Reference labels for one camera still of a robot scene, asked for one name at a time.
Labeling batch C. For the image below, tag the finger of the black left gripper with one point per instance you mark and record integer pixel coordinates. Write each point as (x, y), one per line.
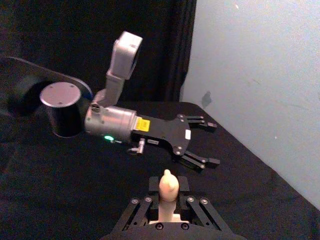
(202, 123)
(200, 160)

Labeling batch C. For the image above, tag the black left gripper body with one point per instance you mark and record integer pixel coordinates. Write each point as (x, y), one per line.
(165, 132)

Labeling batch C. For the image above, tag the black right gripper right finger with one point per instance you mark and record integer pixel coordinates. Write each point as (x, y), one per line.
(197, 208)

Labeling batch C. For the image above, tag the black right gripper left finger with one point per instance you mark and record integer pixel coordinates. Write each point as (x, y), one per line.
(143, 207)

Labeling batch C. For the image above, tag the small white three-armed plastic piece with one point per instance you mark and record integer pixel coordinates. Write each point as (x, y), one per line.
(168, 188)

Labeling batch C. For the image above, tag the black table cloth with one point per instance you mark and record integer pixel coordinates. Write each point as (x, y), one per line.
(62, 190)

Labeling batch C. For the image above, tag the black backdrop curtain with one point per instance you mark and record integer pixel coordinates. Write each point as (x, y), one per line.
(75, 27)

